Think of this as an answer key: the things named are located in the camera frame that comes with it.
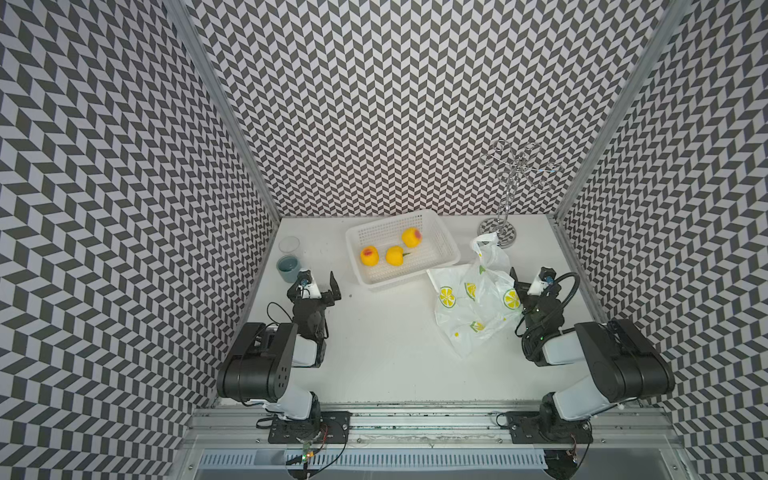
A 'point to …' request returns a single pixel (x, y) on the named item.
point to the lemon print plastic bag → (477, 299)
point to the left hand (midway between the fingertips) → (316, 275)
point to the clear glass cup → (289, 245)
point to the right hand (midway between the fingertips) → (527, 273)
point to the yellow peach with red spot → (411, 237)
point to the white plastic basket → (436, 249)
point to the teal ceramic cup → (288, 267)
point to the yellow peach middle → (395, 256)
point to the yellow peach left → (370, 256)
